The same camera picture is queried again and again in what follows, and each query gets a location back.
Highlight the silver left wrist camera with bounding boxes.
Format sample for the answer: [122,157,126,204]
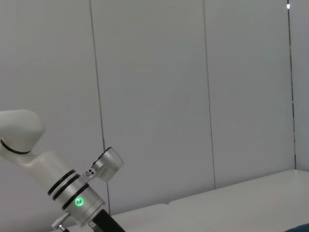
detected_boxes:
[82,146,125,184]

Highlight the blue shirt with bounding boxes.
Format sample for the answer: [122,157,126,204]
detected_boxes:
[287,223,309,232]

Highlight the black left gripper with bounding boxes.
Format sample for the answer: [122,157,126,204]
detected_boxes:
[88,209,126,232]

